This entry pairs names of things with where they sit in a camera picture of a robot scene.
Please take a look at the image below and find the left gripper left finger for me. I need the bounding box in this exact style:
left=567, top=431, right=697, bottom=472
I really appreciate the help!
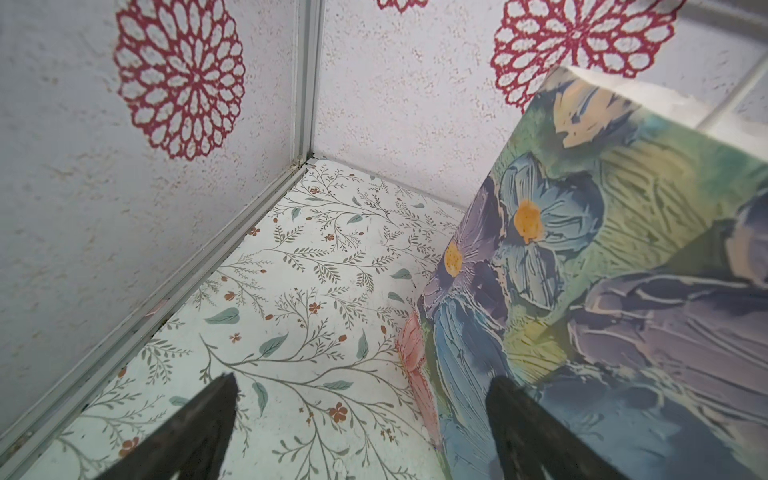
left=98, top=374, right=239, bottom=480

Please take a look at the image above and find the white floral paper bag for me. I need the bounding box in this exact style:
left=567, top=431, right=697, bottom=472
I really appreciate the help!
left=397, top=66, right=767, bottom=479

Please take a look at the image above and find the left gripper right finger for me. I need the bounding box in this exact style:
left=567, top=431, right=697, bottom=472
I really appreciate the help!
left=485, top=376, right=627, bottom=480

